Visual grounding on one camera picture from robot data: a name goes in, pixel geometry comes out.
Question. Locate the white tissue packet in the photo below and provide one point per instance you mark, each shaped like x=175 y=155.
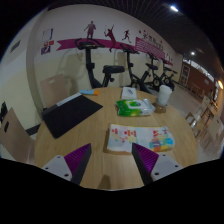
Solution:
x=128 y=93

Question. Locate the black exercise bike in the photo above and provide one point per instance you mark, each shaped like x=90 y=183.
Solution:
x=89 y=65
x=169 y=78
x=156 y=78
x=135 y=80

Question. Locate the black tablet folio case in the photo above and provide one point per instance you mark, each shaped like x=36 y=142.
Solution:
x=70 y=115

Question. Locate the blue tube with orange cap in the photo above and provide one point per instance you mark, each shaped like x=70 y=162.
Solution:
x=87 y=92

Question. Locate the white towel with colourful print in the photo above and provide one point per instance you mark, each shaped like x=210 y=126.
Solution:
x=133 y=136

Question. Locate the green wet wipes pack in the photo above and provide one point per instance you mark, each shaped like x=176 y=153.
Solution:
x=135 y=107

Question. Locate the white paper cup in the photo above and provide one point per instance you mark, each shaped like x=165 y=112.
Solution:
x=164 y=95

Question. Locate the wall poster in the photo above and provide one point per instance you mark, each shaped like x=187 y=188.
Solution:
x=47 y=41

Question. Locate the round ceiling light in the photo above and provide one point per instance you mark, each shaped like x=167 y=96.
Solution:
x=192 y=53
x=174 y=8

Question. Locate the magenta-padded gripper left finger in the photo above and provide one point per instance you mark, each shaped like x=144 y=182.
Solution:
x=57 y=165

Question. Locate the brown tape roll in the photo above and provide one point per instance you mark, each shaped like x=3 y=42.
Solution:
x=160 y=108

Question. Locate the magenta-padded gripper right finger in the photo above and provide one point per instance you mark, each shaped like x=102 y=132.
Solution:
x=165 y=165

